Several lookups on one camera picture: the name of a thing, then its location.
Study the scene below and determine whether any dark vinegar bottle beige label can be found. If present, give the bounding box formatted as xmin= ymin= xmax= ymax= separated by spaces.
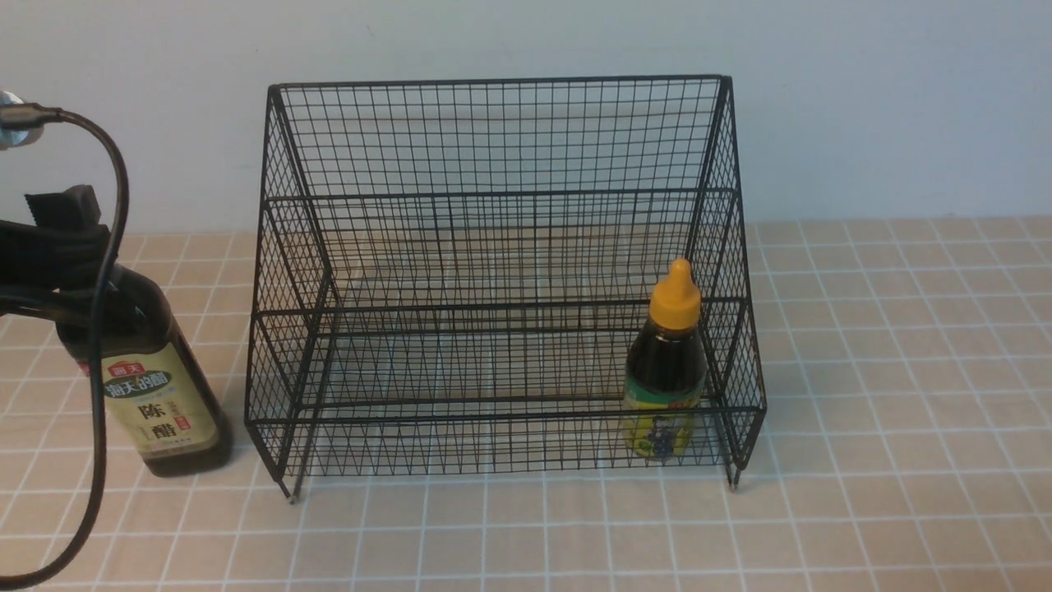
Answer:
xmin=101 ymin=265 xmax=232 ymax=479

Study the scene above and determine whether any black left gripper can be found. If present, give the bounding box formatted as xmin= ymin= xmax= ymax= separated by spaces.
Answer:
xmin=1 ymin=184 xmax=113 ymax=317

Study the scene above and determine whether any black wire mesh shelf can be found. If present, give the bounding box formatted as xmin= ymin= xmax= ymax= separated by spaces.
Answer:
xmin=243 ymin=74 xmax=767 ymax=502

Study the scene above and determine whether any black left camera cable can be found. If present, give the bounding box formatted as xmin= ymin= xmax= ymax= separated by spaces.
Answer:
xmin=0 ymin=104 xmax=132 ymax=590

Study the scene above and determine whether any small yellow-capped sauce bottle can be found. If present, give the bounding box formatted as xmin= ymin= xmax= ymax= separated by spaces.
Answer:
xmin=621 ymin=258 xmax=709 ymax=461

